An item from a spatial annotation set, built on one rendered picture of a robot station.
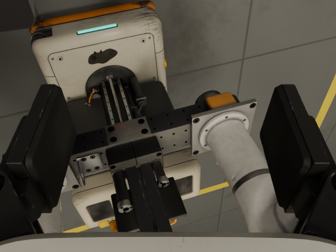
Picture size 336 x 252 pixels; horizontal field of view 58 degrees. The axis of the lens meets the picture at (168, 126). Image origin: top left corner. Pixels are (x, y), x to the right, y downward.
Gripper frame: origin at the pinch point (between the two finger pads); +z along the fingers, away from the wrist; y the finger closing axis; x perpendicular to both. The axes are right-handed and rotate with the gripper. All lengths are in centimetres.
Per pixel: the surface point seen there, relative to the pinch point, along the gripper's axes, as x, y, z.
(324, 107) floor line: -188, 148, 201
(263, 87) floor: -146, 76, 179
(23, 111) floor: -124, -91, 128
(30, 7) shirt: -18, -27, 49
